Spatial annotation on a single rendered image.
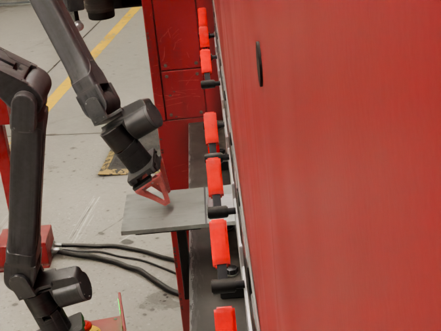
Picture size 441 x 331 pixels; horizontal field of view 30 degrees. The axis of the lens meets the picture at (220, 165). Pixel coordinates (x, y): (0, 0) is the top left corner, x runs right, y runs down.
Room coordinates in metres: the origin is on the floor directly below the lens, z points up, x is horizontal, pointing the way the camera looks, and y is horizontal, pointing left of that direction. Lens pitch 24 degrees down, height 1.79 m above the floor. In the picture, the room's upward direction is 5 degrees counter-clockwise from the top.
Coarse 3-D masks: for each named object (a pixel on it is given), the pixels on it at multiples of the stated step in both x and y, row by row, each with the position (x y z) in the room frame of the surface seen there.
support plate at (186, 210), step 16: (160, 192) 1.70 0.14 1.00; (176, 192) 1.69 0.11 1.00; (192, 192) 1.68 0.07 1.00; (208, 192) 1.67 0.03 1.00; (224, 192) 1.66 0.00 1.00; (128, 208) 1.63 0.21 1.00; (144, 208) 1.62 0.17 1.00; (160, 208) 1.61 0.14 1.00; (176, 208) 1.61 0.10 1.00; (192, 208) 1.60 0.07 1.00; (128, 224) 1.55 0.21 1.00; (144, 224) 1.55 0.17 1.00; (160, 224) 1.54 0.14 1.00; (176, 224) 1.53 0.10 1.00; (192, 224) 1.53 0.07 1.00; (208, 224) 1.52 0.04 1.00
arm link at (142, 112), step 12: (96, 108) 1.60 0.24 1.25; (120, 108) 1.60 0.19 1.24; (132, 108) 1.59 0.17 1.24; (144, 108) 1.58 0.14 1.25; (156, 108) 1.61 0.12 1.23; (96, 120) 1.59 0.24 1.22; (108, 120) 1.62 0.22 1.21; (132, 120) 1.58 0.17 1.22; (144, 120) 1.57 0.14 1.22; (156, 120) 1.58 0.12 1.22; (132, 132) 1.57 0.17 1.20; (144, 132) 1.58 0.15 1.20
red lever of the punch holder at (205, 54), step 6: (204, 54) 1.71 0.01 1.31; (210, 54) 1.72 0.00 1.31; (204, 60) 1.70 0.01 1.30; (210, 60) 1.70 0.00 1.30; (204, 66) 1.69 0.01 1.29; (210, 66) 1.69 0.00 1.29; (204, 72) 1.68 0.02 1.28; (210, 72) 1.68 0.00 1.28; (210, 78) 1.67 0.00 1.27; (204, 84) 1.66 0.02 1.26; (210, 84) 1.66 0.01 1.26; (216, 84) 1.66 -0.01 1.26
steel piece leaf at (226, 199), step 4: (208, 196) 1.65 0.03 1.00; (224, 196) 1.64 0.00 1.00; (228, 196) 1.64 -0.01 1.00; (208, 200) 1.63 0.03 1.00; (212, 200) 1.62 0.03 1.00; (224, 200) 1.62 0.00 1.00; (228, 200) 1.62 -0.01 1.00; (208, 204) 1.61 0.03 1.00; (212, 204) 1.61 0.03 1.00; (224, 204) 1.60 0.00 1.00; (228, 204) 1.60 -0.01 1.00; (232, 204) 1.60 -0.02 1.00
